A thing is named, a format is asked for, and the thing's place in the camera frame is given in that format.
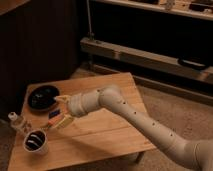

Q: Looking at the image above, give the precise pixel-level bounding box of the white cup with dark contents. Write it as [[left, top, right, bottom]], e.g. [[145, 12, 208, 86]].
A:
[[23, 130, 48, 155]]

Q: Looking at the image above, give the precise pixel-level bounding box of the wooden low table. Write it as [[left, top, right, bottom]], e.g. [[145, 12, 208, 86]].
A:
[[8, 73, 154, 171]]

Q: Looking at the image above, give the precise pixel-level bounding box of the black ceramic bowl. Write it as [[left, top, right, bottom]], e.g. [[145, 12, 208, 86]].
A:
[[27, 85, 60, 111]]

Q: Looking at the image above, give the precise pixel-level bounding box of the black handle on beam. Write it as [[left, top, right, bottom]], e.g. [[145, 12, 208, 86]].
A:
[[177, 59, 210, 71]]

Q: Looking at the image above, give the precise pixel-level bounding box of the clear plastic bottle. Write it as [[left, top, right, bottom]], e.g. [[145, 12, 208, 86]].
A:
[[8, 112, 32, 135]]

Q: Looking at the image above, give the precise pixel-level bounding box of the long wooden bench beam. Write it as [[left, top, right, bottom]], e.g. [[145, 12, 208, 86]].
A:
[[80, 37, 213, 84]]

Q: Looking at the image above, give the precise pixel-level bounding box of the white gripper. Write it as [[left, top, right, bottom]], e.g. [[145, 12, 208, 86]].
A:
[[54, 93, 91, 129]]

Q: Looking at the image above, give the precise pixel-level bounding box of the upper wooden shelf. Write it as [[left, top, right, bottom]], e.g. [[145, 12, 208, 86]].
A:
[[92, 0, 213, 21]]

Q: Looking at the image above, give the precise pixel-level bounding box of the metal pole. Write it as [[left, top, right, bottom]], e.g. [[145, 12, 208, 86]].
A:
[[86, 0, 94, 40]]

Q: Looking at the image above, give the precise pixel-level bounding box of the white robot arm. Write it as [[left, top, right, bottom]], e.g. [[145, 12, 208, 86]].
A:
[[55, 85, 213, 171]]

